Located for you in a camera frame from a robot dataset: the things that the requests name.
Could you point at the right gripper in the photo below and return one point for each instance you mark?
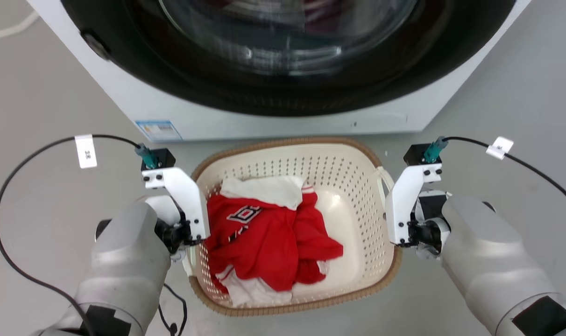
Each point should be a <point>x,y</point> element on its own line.
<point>428,228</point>

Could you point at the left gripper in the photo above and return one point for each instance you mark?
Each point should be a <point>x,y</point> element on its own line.
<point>173,234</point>

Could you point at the cream plastic laundry basket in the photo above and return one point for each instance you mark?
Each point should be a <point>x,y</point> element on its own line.
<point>348,196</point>

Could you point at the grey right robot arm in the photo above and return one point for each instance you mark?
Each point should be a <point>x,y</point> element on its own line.
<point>488,252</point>

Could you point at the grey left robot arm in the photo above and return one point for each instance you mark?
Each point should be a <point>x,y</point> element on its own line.
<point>124,266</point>

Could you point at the white garment with red trim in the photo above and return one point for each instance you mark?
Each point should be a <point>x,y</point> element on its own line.
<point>250,291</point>

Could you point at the red jersey garment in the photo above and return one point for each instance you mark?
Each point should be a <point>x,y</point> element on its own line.
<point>269,242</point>

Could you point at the blue white energy label sticker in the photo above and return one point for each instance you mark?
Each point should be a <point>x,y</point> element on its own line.
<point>158,130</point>

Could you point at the white cloth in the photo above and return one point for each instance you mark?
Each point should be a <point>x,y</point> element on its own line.
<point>269,189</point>

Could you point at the white front-load washing machine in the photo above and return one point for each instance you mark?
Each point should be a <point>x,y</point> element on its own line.
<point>171,114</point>

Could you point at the black round washer door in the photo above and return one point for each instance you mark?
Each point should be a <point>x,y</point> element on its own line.
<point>180,74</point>

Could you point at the white floor strip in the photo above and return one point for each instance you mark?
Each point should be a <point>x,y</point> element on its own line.
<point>12,30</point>

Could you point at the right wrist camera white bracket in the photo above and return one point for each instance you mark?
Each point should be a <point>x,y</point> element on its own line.
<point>404,200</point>

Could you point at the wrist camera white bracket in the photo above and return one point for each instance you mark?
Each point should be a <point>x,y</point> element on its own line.
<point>404,200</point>
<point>185,196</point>

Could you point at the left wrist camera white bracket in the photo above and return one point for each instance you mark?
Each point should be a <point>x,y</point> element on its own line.
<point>185,196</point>

